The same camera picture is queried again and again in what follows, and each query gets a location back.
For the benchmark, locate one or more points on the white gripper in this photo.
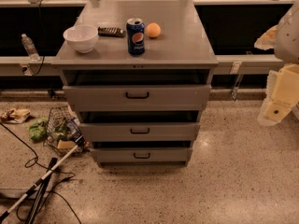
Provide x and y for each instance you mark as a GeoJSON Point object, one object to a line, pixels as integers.
{"type": "Point", "coordinates": [288, 41]}

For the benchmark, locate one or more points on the blue pepsi can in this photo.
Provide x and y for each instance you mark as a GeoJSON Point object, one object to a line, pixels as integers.
{"type": "Point", "coordinates": [135, 36]}

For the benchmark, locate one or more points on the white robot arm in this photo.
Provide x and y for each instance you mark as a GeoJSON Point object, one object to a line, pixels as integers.
{"type": "Point", "coordinates": [287, 38]}

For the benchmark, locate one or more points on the orange fruit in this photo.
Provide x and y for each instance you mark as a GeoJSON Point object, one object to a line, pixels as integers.
{"type": "Point", "coordinates": [153, 30]}

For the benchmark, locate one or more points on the grey drawer cabinet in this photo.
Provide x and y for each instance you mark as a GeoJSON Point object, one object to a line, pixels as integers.
{"type": "Point", "coordinates": [181, 55]}

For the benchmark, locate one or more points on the white bowl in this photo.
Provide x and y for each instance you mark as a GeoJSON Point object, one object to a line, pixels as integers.
{"type": "Point", "coordinates": [81, 38]}

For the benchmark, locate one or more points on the top grey drawer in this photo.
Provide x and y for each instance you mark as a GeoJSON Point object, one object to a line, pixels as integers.
{"type": "Point", "coordinates": [137, 98]}

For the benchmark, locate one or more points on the grey drawer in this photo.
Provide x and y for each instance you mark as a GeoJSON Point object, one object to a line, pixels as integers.
{"type": "Point", "coordinates": [122, 132]}
{"type": "Point", "coordinates": [129, 155]}
{"type": "Point", "coordinates": [137, 98]}

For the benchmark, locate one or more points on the middle grey drawer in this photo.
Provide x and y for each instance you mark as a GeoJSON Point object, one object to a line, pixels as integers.
{"type": "Point", "coordinates": [122, 132]}

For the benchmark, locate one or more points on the bottom grey drawer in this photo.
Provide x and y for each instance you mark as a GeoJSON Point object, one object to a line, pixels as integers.
{"type": "Point", "coordinates": [129, 155]}

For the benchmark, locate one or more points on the white black stick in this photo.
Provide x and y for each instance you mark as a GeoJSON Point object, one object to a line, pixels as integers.
{"type": "Point", "coordinates": [32, 190]}

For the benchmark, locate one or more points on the clear plastic water bottle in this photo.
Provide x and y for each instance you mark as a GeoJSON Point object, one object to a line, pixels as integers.
{"type": "Point", "coordinates": [30, 48]}

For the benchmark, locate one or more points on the green chip bag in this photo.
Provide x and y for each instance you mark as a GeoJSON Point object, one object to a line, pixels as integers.
{"type": "Point", "coordinates": [38, 129]}

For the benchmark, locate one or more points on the brown snack bag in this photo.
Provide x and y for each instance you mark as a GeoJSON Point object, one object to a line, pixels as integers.
{"type": "Point", "coordinates": [15, 115]}

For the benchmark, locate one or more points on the wire basket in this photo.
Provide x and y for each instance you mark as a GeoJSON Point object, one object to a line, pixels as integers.
{"type": "Point", "coordinates": [63, 132]}

